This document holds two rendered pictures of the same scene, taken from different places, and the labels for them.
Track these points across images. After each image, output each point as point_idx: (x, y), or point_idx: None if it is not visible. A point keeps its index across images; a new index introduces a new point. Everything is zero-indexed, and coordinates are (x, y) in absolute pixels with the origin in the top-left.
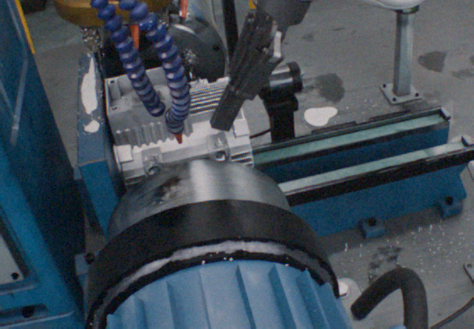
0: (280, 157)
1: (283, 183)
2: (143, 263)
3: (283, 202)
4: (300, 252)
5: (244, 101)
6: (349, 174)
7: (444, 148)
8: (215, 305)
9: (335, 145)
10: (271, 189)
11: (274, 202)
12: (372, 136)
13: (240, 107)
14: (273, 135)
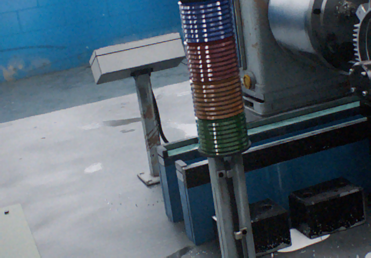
0: (364, 117)
1: (348, 108)
2: None
3: None
4: None
5: None
6: (286, 121)
7: (188, 148)
8: None
9: (310, 132)
10: None
11: None
12: (270, 143)
13: None
14: None
